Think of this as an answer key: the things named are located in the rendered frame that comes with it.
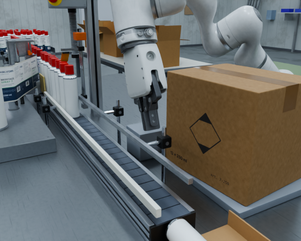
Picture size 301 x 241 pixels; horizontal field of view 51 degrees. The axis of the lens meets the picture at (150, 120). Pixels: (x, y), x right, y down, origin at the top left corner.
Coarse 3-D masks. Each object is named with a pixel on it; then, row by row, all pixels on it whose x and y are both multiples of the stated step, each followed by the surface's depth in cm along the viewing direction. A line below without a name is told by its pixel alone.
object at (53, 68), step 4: (52, 60) 133; (52, 64) 134; (52, 68) 134; (52, 72) 134; (52, 76) 135; (52, 80) 136; (52, 84) 136; (52, 88) 137; (52, 92) 138; (56, 100) 138
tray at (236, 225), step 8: (232, 216) 67; (232, 224) 68; (240, 224) 65; (248, 224) 63; (208, 232) 67; (216, 232) 67; (224, 232) 67; (232, 232) 67; (240, 232) 66; (248, 232) 64; (256, 232) 62; (208, 240) 64; (216, 240) 64; (224, 240) 64; (232, 240) 64; (240, 240) 64; (248, 240) 64; (256, 240) 62; (264, 240) 60
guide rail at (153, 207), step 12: (48, 96) 141; (60, 108) 124; (72, 120) 110; (84, 132) 99; (96, 144) 90; (108, 156) 83; (120, 168) 76; (132, 180) 71; (144, 192) 66; (144, 204) 65; (156, 204) 62; (156, 216) 61
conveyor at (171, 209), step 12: (84, 120) 120; (96, 132) 109; (108, 144) 99; (96, 156) 91; (120, 156) 91; (108, 168) 84; (132, 168) 84; (120, 180) 78; (144, 180) 78; (132, 192) 73; (156, 192) 73; (168, 192) 73; (168, 204) 68; (180, 204) 68; (168, 216) 64; (180, 216) 64
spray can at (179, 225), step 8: (176, 224) 61; (184, 224) 61; (168, 232) 62; (176, 232) 60; (184, 232) 59; (192, 232) 59; (176, 240) 59; (184, 240) 58; (192, 240) 57; (200, 240) 57
